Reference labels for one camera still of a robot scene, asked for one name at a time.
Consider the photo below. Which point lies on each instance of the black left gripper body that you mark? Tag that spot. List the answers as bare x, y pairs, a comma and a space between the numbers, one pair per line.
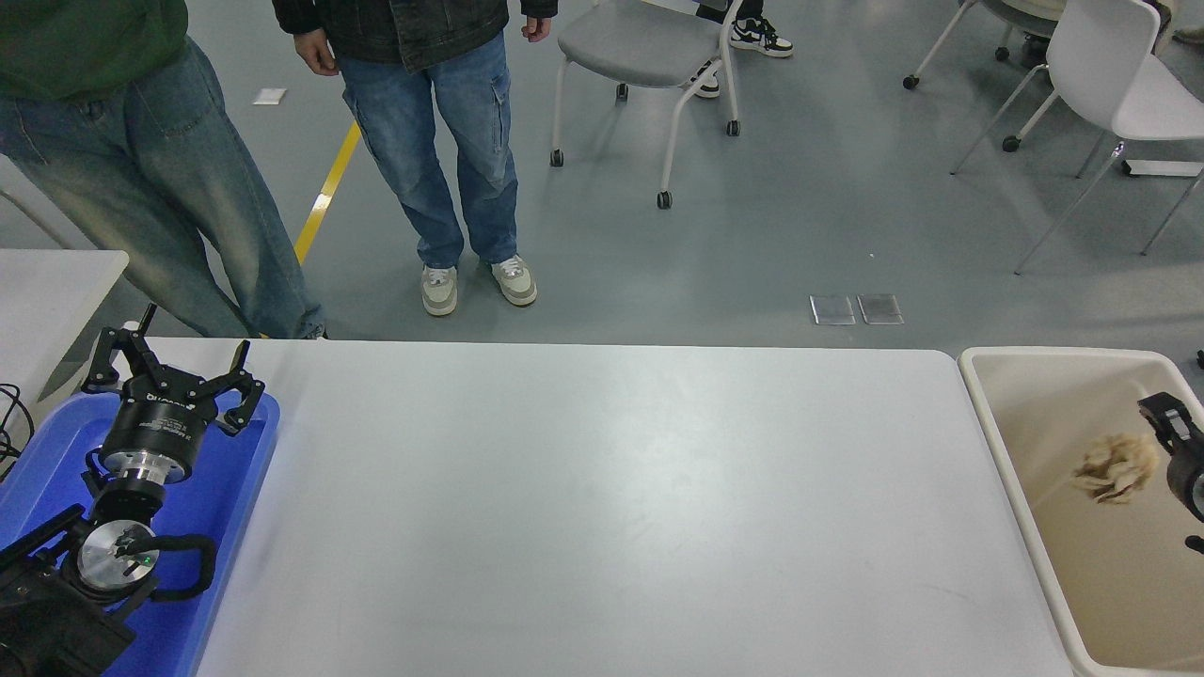
160, 423

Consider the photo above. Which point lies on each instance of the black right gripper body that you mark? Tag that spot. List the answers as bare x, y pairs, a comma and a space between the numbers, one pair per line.
1187, 480

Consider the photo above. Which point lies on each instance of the tan paper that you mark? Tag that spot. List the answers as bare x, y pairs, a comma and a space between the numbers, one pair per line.
1117, 465

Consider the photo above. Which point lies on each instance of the person's right hand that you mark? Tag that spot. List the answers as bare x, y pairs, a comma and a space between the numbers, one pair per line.
315, 52

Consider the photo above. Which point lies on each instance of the person's left hand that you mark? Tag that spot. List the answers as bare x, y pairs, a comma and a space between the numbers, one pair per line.
536, 28

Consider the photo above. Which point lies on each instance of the blue plastic tray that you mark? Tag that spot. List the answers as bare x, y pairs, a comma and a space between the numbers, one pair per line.
226, 489

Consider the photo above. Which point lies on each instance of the white side table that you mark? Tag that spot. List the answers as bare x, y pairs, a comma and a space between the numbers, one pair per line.
47, 301

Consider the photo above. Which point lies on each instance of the large pale plastic bin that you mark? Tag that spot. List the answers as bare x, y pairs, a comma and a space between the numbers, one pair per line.
1082, 583

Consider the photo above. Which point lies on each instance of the person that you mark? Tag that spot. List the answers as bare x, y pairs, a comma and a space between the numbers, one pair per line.
1190, 35
757, 36
423, 113
141, 141

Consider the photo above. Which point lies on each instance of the white flat base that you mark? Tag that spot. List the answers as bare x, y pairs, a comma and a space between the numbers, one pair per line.
1162, 168

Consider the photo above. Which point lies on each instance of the clear floor plate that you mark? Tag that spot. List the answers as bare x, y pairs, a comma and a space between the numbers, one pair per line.
832, 309
879, 308

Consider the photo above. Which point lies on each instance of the white plastic chair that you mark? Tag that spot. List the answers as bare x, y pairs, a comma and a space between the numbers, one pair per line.
1101, 56

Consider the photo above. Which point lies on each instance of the wheeled office chair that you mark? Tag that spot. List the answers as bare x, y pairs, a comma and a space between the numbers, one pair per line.
1021, 11

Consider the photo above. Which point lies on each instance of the grey seat wheeled chair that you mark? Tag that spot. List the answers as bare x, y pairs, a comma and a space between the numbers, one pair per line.
649, 47

